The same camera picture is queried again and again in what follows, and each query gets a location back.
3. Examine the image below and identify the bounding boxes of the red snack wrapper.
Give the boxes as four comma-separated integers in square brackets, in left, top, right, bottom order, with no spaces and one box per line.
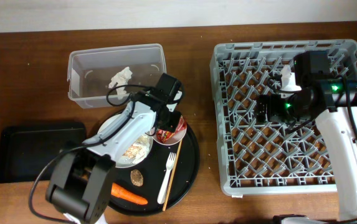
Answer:
[156,116,187,144]

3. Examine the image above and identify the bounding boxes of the white tissue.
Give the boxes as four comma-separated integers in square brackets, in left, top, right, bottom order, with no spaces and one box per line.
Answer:
[108,67,133,100]
[130,134,152,164]

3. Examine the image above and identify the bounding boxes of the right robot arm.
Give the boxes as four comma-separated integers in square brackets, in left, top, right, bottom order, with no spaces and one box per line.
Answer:
[256,51,357,223]

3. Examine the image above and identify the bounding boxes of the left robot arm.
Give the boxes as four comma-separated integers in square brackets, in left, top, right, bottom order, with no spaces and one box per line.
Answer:
[45,73,184,223]

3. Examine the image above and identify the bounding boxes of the grey dishwasher rack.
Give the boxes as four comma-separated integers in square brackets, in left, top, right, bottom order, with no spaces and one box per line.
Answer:
[210,39,357,197]

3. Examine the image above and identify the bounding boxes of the pink bowl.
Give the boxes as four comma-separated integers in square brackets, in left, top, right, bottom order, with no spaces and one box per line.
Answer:
[153,128,187,146]

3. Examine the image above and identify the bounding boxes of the white plastic fork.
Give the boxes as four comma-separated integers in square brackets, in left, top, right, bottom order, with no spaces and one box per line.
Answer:
[157,152,176,204]

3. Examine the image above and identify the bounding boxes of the peanut shell scraps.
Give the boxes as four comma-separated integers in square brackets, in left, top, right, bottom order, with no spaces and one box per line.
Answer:
[123,142,146,159]

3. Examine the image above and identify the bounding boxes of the wooden chopstick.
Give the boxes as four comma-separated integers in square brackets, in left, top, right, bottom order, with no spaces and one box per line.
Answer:
[162,140,183,212]

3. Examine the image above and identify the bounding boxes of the grey plate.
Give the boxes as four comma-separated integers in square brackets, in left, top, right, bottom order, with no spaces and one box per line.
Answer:
[95,114,153,169]

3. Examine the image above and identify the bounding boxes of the round black tray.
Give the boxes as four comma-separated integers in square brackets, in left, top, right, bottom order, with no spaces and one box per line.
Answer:
[108,127,200,216]

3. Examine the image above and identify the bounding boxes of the brown walnut shell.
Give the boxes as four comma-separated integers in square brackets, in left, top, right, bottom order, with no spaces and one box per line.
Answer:
[130,169,144,187]

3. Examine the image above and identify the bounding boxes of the orange carrot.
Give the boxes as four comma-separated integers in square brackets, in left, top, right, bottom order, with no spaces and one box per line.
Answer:
[111,183,148,205]

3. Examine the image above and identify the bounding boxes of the clear plastic bin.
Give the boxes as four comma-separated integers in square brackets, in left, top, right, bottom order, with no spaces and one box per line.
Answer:
[67,44,166,109]

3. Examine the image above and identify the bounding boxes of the black rectangular tray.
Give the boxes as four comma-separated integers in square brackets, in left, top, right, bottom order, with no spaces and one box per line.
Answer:
[0,121,86,184]

